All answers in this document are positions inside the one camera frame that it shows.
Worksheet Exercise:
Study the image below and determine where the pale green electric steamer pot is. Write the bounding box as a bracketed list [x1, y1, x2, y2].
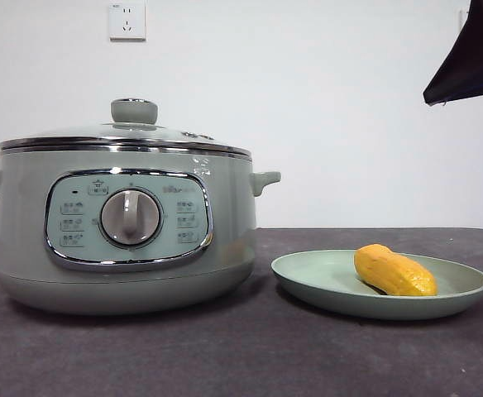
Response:
[0, 148, 283, 316]

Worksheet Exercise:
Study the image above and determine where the glass lid with green knob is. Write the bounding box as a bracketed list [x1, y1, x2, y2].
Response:
[0, 98, 253, 160]

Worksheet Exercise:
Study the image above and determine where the pale green round plate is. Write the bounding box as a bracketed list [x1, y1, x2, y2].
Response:
[270, 248, 483, 320]

